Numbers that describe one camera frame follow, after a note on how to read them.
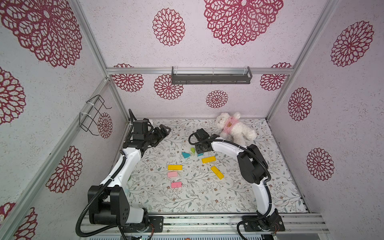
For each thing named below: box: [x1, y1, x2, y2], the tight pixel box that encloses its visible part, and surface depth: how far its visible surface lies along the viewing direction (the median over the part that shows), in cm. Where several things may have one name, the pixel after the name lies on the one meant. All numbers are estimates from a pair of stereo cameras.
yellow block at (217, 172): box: [211, 166, 225, 180], surface depth 93 cm
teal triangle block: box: [181, 152, 191, 159], surface depth 102 cm
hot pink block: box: [171, 182, 182, 188], surface depth 88 cm
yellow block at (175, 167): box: [167, 165, 183, 171], surface depth 96 cm
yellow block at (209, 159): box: [201, 156, 217, 164], surface depth 99 cm
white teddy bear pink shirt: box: [215, 112, 257, 145], surface depth 108 cm
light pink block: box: [167, 171, 178, 178], surface depth 92 cm
